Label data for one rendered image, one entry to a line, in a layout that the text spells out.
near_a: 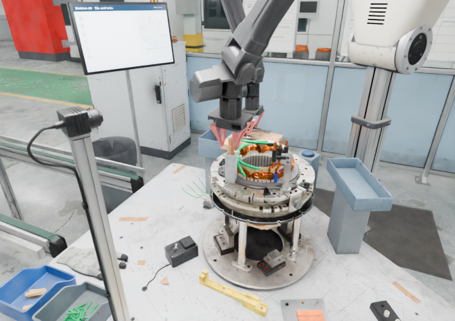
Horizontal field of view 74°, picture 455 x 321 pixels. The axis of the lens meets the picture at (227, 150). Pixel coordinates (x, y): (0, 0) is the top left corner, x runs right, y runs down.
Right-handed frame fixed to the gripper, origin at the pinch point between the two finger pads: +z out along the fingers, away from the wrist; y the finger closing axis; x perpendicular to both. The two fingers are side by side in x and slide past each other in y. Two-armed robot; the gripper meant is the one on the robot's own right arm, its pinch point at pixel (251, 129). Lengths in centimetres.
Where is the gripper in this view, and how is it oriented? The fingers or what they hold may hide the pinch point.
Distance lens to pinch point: 125.5
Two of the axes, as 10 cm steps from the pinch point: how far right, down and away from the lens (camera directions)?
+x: 9.1, 1.6, -3.9
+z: 0.3, 8.9, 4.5
